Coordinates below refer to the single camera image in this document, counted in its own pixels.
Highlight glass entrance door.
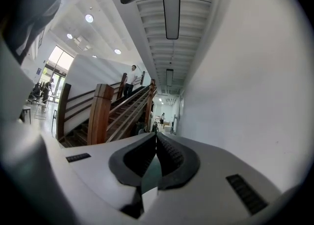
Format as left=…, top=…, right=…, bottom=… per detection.
left=38, top=45, right=75, bottom=97

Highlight ceiling air vent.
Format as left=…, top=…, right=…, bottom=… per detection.
left=73, top=35, right=92, bottom=52

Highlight black office chairs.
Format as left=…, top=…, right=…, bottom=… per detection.
left=26, top=82, right=50, bottom=106

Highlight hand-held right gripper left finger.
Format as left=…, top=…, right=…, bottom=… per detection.
left=61, top=132, right=157, bottom=220

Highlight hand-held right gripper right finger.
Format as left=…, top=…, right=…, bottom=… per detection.
left=143, top=132, right=283, bottom=224

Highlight long ceiling light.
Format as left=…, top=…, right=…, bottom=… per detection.
left=158, top=0, right=182, bottom=40
left=165, top=68, right=174, bottom=87

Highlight person's black top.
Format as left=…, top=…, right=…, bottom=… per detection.
left=4, top=0, right=84, bottom=65

